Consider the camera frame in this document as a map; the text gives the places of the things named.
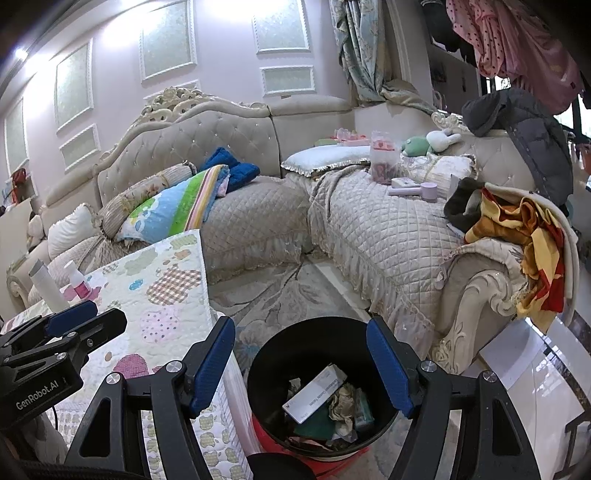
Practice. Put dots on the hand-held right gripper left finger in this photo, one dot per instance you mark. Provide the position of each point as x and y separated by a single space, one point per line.
212 364

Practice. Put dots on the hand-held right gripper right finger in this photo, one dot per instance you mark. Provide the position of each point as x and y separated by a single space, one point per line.
388 364

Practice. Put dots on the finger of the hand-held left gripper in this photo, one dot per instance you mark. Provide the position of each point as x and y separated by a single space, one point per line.
74 316
101 325

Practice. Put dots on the yellow paper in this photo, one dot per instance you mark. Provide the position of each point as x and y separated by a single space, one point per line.
341 406

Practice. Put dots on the black trash bin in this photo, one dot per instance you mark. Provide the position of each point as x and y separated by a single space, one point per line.
277 360

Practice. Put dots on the white medicine box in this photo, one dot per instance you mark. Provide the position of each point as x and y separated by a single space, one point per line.
314 394

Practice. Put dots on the green biscuit packet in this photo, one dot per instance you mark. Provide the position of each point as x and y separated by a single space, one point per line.
314 429

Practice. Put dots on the small white pink-label bottle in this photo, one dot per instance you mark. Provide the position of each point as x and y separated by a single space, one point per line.
81 284

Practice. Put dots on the white thermos bottle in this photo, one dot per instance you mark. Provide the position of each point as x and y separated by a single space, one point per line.
48 286

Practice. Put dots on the quilted patchwork tablecloth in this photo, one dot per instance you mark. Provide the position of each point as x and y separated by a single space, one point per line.
157 277

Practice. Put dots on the white pillow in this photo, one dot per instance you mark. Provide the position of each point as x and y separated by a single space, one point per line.
71 230

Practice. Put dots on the white plush toy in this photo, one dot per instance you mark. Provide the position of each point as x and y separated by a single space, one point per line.
34 233

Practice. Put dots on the floral rug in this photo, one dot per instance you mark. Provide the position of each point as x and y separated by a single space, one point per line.
286 295

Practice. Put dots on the white partition counter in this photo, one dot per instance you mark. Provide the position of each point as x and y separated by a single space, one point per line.
16 221

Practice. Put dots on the beige tufted sofa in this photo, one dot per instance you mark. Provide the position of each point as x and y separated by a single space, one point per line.
369 240

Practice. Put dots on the floral bolster pillow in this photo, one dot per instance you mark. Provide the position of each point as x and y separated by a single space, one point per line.
134 194

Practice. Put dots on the colourful striped pillow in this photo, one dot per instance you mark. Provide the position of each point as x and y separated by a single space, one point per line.
171 207

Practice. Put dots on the dark cloth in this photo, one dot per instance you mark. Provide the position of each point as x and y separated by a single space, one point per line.
461 203

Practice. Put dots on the purple hairbrush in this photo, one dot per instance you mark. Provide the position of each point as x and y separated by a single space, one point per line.
429 190

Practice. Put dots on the yellow red blanket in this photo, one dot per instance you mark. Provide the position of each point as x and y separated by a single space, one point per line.
531 240

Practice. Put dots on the blue knitted cloth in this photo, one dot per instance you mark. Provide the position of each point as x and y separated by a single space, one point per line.
240 173

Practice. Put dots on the clear bag of pink sweets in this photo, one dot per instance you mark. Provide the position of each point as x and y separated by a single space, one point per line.
383 161

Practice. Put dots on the white frilled cushion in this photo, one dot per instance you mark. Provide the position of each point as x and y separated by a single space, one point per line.
328 161

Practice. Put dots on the green plush toy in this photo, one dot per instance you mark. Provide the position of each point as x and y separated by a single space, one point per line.
415 145

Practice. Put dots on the white rabbit plush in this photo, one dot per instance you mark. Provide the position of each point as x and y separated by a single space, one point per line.
443 141

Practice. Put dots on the grey puffer jacket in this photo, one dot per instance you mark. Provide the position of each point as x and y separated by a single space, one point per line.
521 138

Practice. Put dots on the floral curtain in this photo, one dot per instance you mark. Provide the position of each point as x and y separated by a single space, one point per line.
369 50

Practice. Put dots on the hanging pink clothes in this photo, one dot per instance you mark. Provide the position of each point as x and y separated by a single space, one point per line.
521 41

